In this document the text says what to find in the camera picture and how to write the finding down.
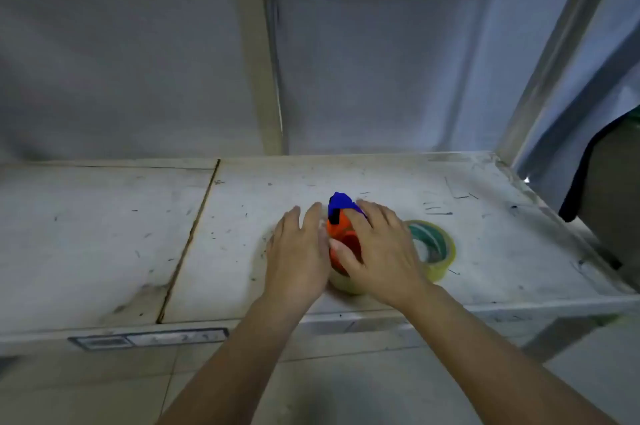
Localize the person's right hand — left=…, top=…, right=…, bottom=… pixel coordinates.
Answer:
left=329, top=199, right=432, bottom=311

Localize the person's left hand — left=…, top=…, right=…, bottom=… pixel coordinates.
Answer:
left=263, top=202, right=332, bottom=311

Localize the orange and blue tape dispenser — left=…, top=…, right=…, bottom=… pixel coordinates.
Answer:
left=325, top=192, right=369, bottom=295

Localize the person's left forearm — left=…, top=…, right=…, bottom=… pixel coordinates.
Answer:
left=156, top=293, right=311, bottom=425

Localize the person's right forearm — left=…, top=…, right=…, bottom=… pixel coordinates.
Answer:
left=398, top=284, right=617, bottom=425

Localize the clear tape roll green core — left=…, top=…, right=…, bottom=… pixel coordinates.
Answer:
left=406, top=220, right=457, bottom=283

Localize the grey shelf label strip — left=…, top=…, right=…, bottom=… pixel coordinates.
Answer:
left=68, top=328, right=230, bottom=351

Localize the black cloth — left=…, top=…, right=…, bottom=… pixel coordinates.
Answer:
left=558, top=107, right=640, bottom=223

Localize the beige upright post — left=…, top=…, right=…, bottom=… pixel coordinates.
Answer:
left=239, top=0, right=285, bottom=157

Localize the metal shelf upright post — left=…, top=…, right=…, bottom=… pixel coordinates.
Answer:
left=495, top=0, right=626, bottom=166

